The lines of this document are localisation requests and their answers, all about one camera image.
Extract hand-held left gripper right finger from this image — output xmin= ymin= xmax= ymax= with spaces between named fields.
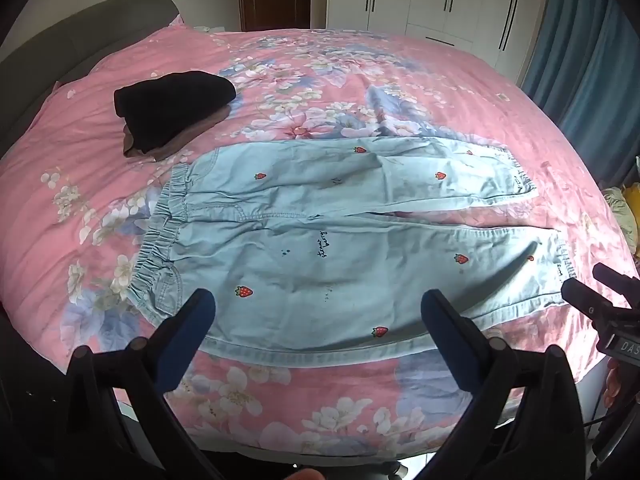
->
xmin=421 ymin=288 xmax=587 ymax=480

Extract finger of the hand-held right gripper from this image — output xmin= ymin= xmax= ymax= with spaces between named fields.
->
xmin=561 ymin=279 xmax=621 ymax=332
xmin=592 ymin=262 xmax=640 ymax=307

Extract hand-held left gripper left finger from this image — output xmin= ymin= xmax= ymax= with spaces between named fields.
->
xmin=65 ymin=288 xmax=225 ymax=480

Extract light blue strawberry print pants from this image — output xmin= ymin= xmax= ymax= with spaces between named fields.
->
xmin=125 ymin=136 xmax=577 ymax=368

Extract brown folded garment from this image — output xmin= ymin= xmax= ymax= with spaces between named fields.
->
xmin=121 ymin=105 xmax=232 ymax=162

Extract blue curtain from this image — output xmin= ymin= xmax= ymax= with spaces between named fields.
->
xmin=520 ymin=0 xmax=640 ymax=188

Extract black folded garment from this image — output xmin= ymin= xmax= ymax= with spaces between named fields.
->
xmin=113 ymin=71 xmax=237 ymax=155

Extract pink floral bedspread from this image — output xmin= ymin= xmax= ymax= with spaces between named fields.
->
xmin=0 ymin=25 xmax=638 ymax=463

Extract grey upholstered headboard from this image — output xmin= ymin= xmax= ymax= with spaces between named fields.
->
xmin=0 ymin=0 xmax=182 ymax=133

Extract white wardrobe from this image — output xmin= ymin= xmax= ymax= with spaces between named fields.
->
xmin=325 ymin=0 xmax=551 ymax=91

